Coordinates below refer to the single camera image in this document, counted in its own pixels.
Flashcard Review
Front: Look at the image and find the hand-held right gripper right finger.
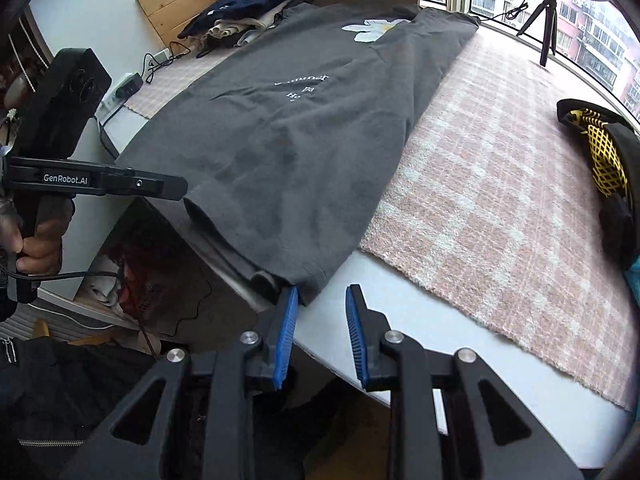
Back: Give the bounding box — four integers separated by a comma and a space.
345, 284, 586, 480

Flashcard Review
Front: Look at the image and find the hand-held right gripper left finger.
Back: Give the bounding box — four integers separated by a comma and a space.
60, 286, 301, 480

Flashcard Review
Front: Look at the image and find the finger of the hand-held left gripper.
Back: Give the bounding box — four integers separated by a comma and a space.
102, 169, 189, 202

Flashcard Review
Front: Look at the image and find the dark grey printed t-shirt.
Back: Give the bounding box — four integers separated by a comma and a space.
115, 2, 482, 307

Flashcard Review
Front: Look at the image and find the person's left hand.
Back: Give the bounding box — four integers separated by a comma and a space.
0, 199, 76, 277

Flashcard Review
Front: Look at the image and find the white power strip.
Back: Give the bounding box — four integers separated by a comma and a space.
99, 72, 146, 117

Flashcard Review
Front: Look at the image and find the pink plaid mat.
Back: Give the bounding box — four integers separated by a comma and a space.
122, 25, 640, 412

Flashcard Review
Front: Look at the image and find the navy folded garment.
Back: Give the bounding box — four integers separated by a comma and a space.
177, 0, 315, 40

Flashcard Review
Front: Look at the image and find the person's black jacket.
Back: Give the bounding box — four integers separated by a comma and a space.
0, 335, 168, 480

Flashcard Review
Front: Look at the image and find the blue cloth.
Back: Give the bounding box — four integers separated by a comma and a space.
622, 255, 640, 307

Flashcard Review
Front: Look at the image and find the black and yellow garment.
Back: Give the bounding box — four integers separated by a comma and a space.
556, 99, 640, 267

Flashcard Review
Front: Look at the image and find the black tripod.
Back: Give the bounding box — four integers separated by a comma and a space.
516, 0, 562, 67

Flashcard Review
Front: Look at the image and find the black power cable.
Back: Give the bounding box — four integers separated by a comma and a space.
141, 42, 192, 85

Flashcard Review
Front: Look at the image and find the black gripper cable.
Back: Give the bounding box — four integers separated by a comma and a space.
0, 267, 123, 286

